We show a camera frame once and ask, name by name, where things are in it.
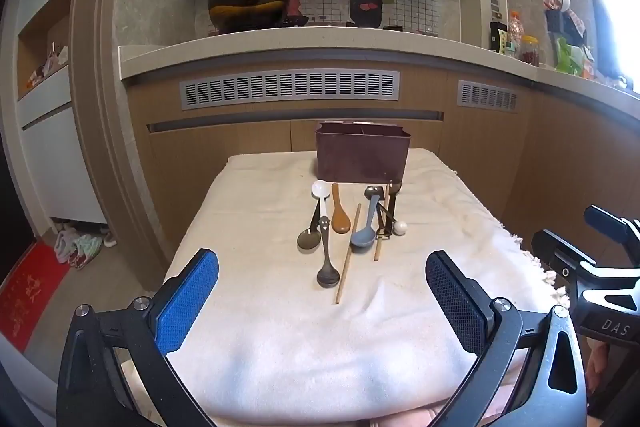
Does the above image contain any blue-grey plastic spoon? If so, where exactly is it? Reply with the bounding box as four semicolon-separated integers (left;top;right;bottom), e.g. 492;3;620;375
350;194;381;254

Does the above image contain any dark metal smiley spoon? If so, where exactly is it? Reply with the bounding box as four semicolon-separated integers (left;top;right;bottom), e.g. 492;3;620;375
316;215;342;289

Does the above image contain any white plastic spoon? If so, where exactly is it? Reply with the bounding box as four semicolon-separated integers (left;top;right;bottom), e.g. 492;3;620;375
311;181;332;220

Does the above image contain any green plastic bag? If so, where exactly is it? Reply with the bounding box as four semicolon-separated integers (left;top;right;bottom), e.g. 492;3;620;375
554;38;587;75

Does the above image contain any jar with red contents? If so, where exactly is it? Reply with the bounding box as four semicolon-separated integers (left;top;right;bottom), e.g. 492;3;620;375
518;35;541;68

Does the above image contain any long grey vent grille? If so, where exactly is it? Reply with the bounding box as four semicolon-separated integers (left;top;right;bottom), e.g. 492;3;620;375
180;69;402;112

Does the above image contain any white ball-tipped utensil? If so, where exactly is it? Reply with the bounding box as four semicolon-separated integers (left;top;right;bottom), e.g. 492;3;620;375
376;220;408;240

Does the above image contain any white kitchen countertop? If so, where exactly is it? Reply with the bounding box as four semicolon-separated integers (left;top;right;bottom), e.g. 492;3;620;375
118;27;640;100

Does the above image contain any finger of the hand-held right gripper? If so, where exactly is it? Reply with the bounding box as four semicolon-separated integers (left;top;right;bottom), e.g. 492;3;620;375
584;205;640;253
531;229;601;282

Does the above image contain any maroon plastic utensil holder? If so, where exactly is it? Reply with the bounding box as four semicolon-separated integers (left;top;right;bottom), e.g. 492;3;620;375
315;122;412;185

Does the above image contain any short grey vent grille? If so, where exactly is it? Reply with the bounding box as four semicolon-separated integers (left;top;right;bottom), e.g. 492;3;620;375
456;80;519;112

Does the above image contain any brown wooden spoon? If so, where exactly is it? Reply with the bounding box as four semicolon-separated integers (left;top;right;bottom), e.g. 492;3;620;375
332;183;352;235

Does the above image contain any pile of slippers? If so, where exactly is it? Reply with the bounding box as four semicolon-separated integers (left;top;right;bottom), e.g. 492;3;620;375
52;227;118;268

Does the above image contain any black-handled metal spoon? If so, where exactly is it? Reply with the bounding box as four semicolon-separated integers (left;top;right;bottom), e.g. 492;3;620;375
297;202;323;253

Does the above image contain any black food packet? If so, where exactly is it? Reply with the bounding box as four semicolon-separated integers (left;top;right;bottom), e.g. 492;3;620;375
489;22;511;52

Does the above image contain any red floor mat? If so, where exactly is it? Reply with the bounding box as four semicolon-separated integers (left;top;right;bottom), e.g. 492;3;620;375
0;241;68;353

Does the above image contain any wooden chopstick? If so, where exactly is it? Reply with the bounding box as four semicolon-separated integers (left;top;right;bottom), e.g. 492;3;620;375
335;203;362;305
373;185;391;263

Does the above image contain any white storage cabinet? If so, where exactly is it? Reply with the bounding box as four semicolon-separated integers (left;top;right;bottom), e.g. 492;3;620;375
17;0;108;228

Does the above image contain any white towel cloth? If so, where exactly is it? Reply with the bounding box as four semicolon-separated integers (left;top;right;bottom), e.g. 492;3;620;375
162;148;571;427

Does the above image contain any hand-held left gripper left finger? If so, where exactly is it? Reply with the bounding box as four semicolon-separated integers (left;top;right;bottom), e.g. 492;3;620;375
56;248;221;427

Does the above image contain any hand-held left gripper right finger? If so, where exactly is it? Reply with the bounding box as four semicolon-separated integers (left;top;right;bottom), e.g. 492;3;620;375
425;249;587;427

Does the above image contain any clutter on cabinet shelf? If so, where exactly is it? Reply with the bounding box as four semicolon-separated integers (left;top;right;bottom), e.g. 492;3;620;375
27;44;68;88

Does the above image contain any orange silicone spatula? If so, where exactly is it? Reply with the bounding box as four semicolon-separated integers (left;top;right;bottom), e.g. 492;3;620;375
209;0;283;22

